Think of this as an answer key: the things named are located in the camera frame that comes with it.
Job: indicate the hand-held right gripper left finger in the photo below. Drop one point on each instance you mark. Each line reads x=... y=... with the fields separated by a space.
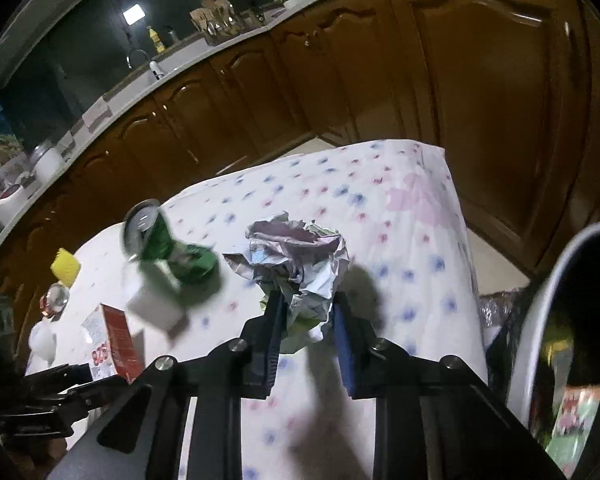
x=272 y=345

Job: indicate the large foil wrapper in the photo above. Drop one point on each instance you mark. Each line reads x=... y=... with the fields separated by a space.
x=300 y=255

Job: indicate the small dark bottle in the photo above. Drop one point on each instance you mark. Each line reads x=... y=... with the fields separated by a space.
x=172 y=36

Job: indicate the yellow bottle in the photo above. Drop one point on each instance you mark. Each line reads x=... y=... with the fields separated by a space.
x=156 y=40

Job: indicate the clear jelly cup red lid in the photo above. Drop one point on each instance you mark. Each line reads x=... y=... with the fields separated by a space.
x=55 y=300

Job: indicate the black bin with white rim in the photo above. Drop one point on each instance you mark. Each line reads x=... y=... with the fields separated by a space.
x=530 y=320

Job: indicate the white floral tablecloth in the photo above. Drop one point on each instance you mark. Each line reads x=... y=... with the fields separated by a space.
x=380 y=200

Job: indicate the yellow ribbed plastic piece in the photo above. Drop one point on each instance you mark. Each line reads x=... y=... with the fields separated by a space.
x=65 y=266

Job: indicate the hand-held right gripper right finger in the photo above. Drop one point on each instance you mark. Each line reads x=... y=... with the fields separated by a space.
x=345 y=350

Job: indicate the silver top drink can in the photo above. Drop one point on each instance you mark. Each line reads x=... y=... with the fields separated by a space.
x=142 y=225

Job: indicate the white jar with metal lid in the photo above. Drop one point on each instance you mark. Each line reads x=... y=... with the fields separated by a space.
x=47 y=165

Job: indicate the white countertop appliance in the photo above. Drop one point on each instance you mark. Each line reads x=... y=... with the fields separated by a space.
x=7 y=200

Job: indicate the wooden utensil holder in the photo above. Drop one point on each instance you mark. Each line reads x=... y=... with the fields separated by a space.
x=215 y=22

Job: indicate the chrome kitchen faucet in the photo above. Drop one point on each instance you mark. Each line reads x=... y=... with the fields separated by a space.
x=152 y=67

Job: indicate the red and white packet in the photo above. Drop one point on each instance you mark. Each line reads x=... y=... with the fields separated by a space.
x=120 y=345

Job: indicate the dark kitchen window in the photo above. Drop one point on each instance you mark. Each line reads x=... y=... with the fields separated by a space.
x=80 y=20

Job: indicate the wall poster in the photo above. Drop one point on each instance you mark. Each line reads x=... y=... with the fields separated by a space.
x=0 y=140

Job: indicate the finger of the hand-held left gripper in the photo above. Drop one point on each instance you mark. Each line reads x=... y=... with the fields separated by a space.
x=70 y=374
x=100 y=390

